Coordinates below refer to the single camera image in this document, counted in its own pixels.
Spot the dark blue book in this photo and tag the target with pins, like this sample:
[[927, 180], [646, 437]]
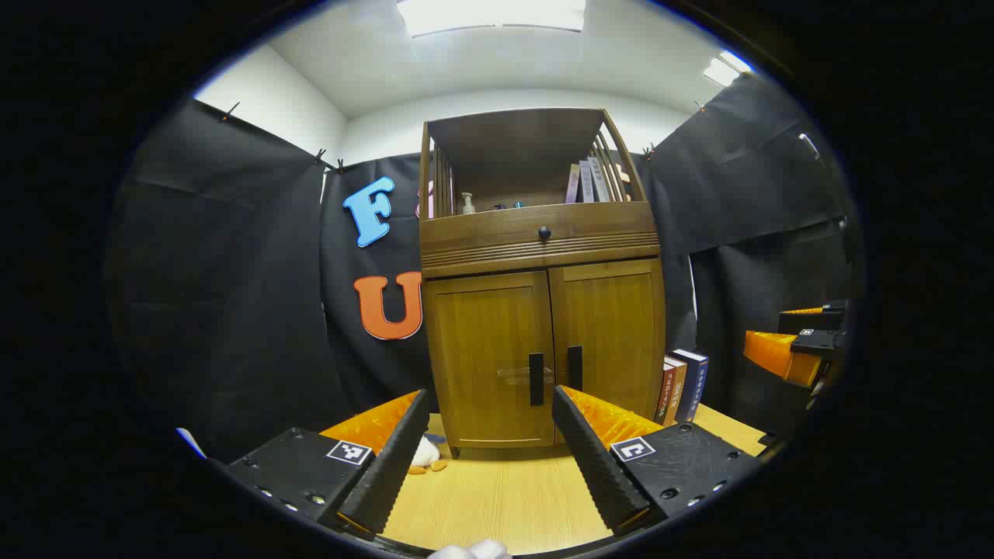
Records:
[[693, 384]]

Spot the white book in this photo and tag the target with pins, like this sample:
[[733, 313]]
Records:
[[599, 178]]

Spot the large ceiling light panel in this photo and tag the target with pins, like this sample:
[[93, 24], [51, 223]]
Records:
[[489, 15]]

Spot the tan spine book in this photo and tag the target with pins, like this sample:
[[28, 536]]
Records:
[[677, 388]]

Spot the clear pump bottle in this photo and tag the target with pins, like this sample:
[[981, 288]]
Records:
[[467, 205]]

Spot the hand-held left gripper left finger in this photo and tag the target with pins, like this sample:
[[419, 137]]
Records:
[[388, 473]]

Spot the wooden shoe cabinet door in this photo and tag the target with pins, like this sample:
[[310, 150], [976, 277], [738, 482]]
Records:
[[481, 349], [621, 334]]

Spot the red spine book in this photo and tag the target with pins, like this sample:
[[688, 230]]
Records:
[[665, 392]]

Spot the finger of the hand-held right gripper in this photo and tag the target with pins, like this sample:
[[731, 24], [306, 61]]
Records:
[[776, 353], [808, 320]]

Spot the pale purple book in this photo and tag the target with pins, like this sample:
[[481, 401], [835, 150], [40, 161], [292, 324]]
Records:
[[572, 185]]

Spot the penguin plush toy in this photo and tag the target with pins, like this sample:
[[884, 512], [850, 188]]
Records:
[[425, 453]]

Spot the wooden double-door shoe cabinet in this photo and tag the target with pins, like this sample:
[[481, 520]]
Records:
[[536, 140]]

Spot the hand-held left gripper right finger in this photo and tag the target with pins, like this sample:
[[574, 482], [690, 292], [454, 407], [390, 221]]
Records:
[[594, 466]]

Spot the black backdrop cloth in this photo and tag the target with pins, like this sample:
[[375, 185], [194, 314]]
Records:
[[233, 310]]

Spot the white fluffy object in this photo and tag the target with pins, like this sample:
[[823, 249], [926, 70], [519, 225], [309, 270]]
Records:
[[481, 550]]

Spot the grey book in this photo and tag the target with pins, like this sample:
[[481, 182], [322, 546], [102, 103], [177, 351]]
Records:
[[586, 182]]

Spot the small ceiling light panel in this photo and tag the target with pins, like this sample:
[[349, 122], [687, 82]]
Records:
[[726, 68]]

